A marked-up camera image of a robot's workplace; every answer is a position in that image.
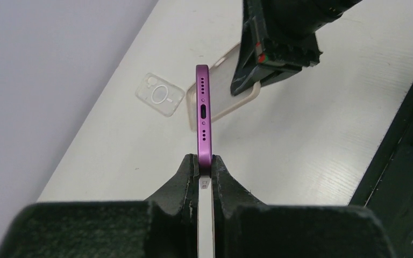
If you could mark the beige pink phone case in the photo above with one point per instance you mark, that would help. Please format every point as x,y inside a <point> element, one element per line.
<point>221,75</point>

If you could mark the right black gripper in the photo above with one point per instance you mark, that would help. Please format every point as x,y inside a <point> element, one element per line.
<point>278,39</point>

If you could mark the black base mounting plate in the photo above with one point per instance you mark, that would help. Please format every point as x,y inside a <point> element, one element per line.
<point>387,185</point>

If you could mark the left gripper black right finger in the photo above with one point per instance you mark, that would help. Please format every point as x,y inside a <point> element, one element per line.
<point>244,226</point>

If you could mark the clear transparent phone case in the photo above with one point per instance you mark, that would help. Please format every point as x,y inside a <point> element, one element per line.
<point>160,94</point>

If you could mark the black phone with pink edge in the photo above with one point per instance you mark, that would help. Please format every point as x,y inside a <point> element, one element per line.
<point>203,119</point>

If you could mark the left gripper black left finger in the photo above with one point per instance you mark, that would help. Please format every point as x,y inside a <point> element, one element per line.
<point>162,225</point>

